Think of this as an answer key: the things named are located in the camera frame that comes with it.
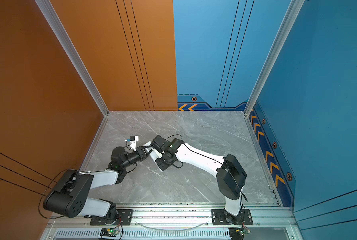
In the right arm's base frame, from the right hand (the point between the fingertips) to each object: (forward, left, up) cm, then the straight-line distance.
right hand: (161, 165), depth 80 cm
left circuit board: (-29, +22, -11) cm, 38 cm away
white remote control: (+4, +4, +4) cm, 7 cm away
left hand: (+8, +4, +5) cm, 10 cm away
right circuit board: (-29, -38, -13) cm, 50 cm away
